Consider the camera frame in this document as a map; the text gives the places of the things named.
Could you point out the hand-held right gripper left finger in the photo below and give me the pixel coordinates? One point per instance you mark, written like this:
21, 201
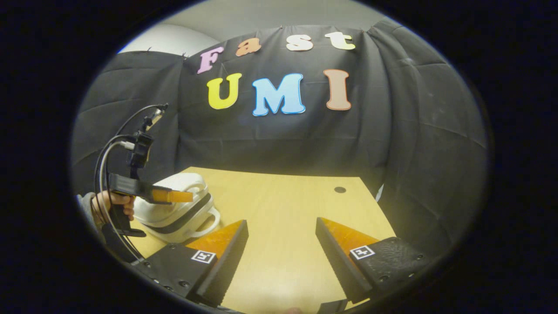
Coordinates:
231, 261

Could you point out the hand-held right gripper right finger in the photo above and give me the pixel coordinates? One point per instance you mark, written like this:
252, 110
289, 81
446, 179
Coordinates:
335, 261

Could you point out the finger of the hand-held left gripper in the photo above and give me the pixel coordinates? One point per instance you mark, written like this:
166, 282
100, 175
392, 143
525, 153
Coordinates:
174, 196

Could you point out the white suitcase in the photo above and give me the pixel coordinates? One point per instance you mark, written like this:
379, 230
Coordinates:
174, 218

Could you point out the black backdrop cloth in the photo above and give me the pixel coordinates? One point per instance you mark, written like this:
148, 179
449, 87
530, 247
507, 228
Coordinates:
283, 139

